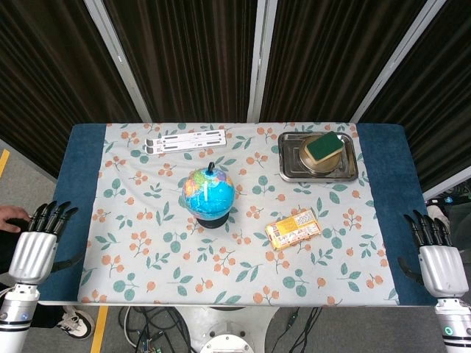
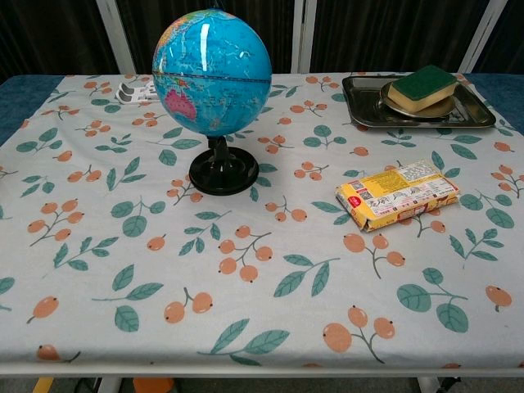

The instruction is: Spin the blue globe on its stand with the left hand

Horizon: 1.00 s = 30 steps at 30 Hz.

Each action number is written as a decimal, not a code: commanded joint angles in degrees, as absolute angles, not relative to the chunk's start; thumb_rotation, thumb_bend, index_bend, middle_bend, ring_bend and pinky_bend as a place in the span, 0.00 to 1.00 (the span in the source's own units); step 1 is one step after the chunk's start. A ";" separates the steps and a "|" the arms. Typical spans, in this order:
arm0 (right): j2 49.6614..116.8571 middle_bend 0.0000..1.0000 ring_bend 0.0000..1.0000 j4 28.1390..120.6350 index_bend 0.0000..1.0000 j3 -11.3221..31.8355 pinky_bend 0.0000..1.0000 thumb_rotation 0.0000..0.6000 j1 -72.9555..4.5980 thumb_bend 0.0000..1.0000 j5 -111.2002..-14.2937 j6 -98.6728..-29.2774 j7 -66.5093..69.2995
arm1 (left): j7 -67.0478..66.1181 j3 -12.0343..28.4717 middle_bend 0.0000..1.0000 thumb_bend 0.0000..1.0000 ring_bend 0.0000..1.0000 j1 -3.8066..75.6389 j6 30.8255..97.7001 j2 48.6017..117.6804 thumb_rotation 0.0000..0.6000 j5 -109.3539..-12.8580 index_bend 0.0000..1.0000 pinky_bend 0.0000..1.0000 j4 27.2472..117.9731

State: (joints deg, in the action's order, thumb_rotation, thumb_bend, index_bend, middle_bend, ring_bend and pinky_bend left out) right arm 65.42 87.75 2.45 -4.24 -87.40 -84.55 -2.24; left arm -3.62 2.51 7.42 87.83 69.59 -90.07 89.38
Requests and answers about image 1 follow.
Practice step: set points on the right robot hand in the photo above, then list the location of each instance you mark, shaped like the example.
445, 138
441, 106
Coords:
441, 268

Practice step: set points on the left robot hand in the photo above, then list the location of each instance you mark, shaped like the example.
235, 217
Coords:
33, 253

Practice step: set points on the small globe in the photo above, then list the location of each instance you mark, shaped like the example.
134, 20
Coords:
208, 195

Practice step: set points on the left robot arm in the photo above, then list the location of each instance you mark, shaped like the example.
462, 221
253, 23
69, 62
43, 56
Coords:
14, 316

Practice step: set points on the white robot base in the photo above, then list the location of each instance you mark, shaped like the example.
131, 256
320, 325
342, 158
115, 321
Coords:
224, 327

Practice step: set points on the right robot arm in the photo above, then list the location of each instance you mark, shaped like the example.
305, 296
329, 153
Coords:
454, 327

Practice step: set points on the person's hand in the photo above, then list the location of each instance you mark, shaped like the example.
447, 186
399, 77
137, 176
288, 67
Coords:
13, 217

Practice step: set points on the white and black sneaker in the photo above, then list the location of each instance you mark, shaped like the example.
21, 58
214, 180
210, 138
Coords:
75, 323

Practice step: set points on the blue table cover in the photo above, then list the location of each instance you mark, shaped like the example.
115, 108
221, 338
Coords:
82, 165

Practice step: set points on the floral tablecloth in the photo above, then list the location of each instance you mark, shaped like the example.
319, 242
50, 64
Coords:
147, 228

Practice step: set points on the yellow food packet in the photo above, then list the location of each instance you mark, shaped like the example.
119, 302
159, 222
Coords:
293, 229

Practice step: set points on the dark pleated curtain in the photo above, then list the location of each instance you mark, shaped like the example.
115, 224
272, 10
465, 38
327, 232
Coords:
324, 55
191, 55
441, 110
44, 73

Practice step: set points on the metal bowl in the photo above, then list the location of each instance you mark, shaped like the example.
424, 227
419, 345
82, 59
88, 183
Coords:
318, 167

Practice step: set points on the green and yellow sponge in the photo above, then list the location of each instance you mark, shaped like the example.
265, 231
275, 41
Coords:
324, 146

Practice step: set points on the rectangular metal tray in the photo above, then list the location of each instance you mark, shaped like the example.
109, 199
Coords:
289, 162

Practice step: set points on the white folding laptop stand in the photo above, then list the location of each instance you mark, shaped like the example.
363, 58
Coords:
184, 141

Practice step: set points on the white partition post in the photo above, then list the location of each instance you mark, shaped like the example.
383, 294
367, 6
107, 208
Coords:
397, 59
117, 59
449, 187
261, 59

